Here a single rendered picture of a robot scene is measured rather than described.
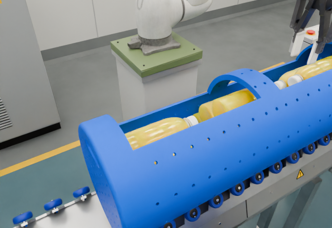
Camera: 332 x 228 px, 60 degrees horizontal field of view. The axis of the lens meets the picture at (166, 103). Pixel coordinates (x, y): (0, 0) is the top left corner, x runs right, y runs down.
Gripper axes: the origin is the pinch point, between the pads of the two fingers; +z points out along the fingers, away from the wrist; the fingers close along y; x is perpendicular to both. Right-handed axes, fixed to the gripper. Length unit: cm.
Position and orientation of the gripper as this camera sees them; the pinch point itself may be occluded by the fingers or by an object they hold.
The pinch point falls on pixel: (306, 49)
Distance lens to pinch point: 89.3
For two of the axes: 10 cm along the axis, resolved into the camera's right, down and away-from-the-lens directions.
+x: 8.6, -3.1, 4.1
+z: 0.0, 8.0, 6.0
